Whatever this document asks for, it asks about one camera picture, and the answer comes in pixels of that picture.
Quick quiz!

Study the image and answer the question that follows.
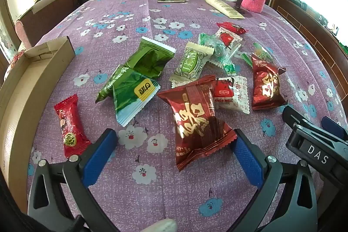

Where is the small red candy packet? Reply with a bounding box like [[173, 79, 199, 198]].
[[54, 94, 91, 158]]

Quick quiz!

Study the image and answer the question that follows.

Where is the dark red foil bag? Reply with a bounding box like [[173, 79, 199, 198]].
[[251, 53, 287, 111]]

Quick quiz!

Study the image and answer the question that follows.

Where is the white red snack packet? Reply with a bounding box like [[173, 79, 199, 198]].
[[213, 76, 250, 114]]

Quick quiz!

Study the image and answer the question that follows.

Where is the clear green cake packet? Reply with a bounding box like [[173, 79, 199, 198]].
[[241, 42, 273, 67]]

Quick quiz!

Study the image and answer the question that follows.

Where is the large red snack bag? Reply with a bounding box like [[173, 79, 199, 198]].
[[157, 75, 237, 171]]

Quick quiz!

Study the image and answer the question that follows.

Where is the green bag yellow label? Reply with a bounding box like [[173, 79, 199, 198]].
[[112, 65, 161, 127]]

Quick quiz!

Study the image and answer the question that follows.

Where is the clear green candy wrapper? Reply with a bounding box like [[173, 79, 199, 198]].
[[198, 33, 236, 76]]

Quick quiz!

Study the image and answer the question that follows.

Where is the white packet red square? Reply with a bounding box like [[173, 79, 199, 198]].
[[215, 28, 243, 58]]

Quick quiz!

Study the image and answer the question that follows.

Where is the small red wrapper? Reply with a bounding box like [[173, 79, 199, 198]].
[[217, 22, 248, 35]]

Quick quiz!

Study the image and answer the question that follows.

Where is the cream green snack packet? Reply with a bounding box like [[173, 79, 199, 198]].
[[169, 42, 214, 88]]

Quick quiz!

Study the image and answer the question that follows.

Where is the dark green foil bag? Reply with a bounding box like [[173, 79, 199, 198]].
[[95, 37, 176, 104]]

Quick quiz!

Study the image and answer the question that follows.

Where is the white gloved left hand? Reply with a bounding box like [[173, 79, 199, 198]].
[[141, 219, 177, 232]]

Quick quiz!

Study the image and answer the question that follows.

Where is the shallow cardboard box tray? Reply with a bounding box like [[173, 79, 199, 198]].
[[1, 37, 75, 213]]

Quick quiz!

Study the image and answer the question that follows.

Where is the purple floral tablecloth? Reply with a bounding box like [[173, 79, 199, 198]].
[[26, 0, 346, 232]]

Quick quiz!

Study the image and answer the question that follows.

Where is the cream lotion tube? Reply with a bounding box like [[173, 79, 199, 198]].
[[204, 0, 244, 19]]

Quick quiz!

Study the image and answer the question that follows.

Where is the brown armchair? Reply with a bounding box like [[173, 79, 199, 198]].
[[15, 0, 78, 49]]

